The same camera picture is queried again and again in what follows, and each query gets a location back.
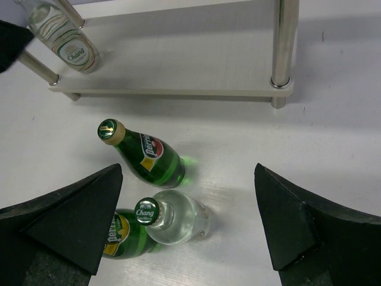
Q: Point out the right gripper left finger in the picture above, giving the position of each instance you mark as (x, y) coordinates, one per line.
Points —
(58, 238)

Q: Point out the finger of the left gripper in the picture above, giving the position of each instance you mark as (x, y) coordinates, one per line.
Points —
(14, 40)

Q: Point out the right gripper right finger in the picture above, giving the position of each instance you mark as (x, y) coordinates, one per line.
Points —
(312, 240)

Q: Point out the green glass bottle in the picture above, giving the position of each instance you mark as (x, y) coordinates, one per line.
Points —
(127, 238)
(149, 158)

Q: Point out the green glass bottle front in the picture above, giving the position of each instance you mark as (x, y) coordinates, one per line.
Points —
(127, 238)

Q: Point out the clear soda bottle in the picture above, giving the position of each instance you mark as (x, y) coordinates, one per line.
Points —
(52, 26)
(172, 217)

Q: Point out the white two-tier shelf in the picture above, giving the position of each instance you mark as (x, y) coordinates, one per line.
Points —
(182, 48)

